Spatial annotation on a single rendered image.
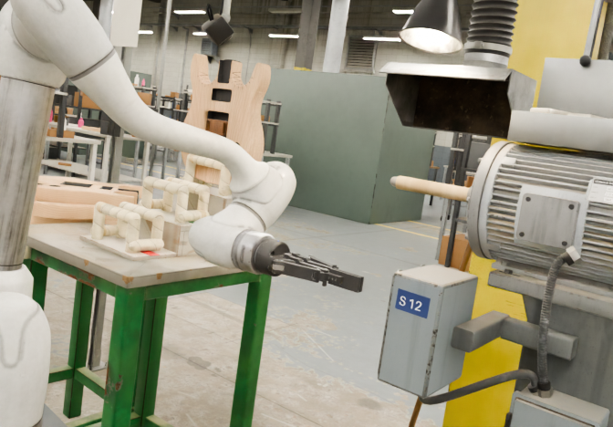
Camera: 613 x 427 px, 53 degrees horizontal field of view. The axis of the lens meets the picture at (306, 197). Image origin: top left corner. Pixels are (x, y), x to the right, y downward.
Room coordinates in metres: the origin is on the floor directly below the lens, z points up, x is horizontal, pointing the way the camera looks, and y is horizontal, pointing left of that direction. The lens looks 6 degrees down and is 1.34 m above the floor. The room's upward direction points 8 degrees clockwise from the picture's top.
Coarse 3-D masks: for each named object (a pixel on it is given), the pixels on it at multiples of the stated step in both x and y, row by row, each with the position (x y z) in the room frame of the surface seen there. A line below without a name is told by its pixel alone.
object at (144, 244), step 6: (138, 240) 1.66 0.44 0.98; (144, 240) 1.68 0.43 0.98; (150, 240) 1.69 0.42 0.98; (156, 240) 1.70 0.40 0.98; (132, 246) 1.64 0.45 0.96; (138, 246) 1.65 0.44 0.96; (144, 246) 1.67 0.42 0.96; (150, 246) 1.68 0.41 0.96; (156, 246) 1.70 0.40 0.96; (162, 246) 1.72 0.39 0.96
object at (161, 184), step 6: (144, 180) 1.88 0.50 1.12; (150, 180) 1.87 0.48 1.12; (156, 180) 1.85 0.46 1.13; (162, 180) 1.84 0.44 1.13; (150, 186) 1.87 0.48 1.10; (156, 186) 1.85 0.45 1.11; (162, 186) 1.82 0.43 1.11; (168, 186) 1.81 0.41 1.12; (174, 186) 1.79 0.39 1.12; (180, 186) 1.78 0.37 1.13; (186, 186) 1.79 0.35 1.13; (174, 192) 1.79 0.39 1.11
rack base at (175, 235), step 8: (168, 216) 1.85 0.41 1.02; (144, 224) 1.83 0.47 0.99; (168, 224) 1.76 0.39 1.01; (176, 224) 1.74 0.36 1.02; (184, 224) 1.75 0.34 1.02; (144, 232) 1.83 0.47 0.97; (168, 232) 1.76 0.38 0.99; (176, 232) 1.74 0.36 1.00; (184, 232) 1.74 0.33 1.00; (168, 240) 1.76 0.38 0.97; (176, 240) 1.73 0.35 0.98; (184, 240) 1.74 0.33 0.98; (168, 248) 1.75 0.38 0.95; (176, 248) 1.73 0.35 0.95; (184, 248) 1.75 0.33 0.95; (176, 256) 1.73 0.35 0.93
